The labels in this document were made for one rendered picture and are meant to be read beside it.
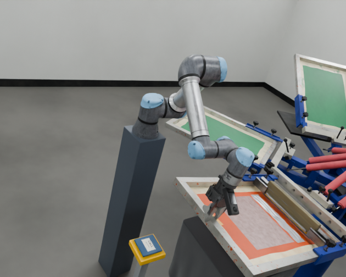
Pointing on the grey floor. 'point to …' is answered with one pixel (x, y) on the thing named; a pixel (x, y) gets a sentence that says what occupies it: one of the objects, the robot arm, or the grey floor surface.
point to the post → (141, 267)
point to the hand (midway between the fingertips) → (211, 220)
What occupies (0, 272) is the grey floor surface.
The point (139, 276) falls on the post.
